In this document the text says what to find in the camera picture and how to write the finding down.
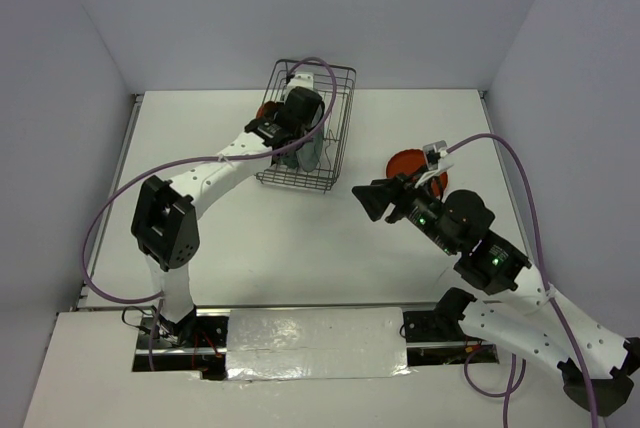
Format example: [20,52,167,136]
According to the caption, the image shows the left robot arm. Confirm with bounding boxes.
[131,86,325,347]

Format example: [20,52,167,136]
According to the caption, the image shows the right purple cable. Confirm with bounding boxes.
[439,132,601,428]

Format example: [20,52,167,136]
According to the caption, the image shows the teal embossed plate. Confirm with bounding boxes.
[279,151,299,170]

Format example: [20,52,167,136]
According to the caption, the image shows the black mounting rail base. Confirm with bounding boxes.
[121,307,499,382]

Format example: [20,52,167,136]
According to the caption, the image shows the silver foil cover panel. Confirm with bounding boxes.
[225,307,409,381]

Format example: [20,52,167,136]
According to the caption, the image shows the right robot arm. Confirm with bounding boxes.
[352,175,639,417]

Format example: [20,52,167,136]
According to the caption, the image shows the wire dish rack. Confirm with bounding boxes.
[255,59,356,192]

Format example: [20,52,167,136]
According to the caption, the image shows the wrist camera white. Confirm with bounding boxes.
[283,71,315,97]
[415,140,454,188]

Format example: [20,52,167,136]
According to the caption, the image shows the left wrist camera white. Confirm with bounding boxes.
[283,71,315,97]

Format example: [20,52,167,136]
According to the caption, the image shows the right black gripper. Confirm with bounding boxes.
[350,163,458,254]

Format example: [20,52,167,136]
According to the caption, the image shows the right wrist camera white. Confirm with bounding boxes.
[415,140,454,188]

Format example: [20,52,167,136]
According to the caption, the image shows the light green plate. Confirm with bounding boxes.
[295,128,324,172]

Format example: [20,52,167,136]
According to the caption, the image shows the small orange scalloped plate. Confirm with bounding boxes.
[385,149,449,199]

